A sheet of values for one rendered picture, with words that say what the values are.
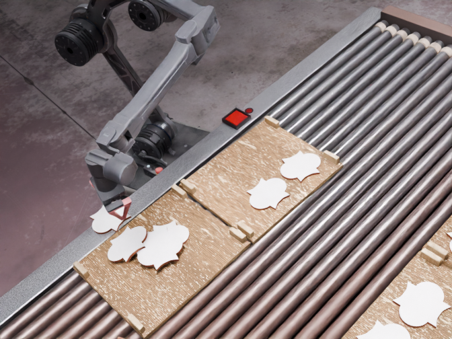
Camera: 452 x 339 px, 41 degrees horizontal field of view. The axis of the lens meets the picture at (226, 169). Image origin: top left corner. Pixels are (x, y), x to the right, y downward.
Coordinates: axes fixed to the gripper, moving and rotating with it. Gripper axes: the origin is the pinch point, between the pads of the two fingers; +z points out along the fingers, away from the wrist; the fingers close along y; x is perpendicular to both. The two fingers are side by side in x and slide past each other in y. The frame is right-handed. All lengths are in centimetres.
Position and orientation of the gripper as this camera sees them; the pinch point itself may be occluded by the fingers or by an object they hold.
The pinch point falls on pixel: (116, 206)
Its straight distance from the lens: 170.6
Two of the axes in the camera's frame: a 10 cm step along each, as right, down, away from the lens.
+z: 1.3, 6.8, 7.2
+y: -5.0, -5.9, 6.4
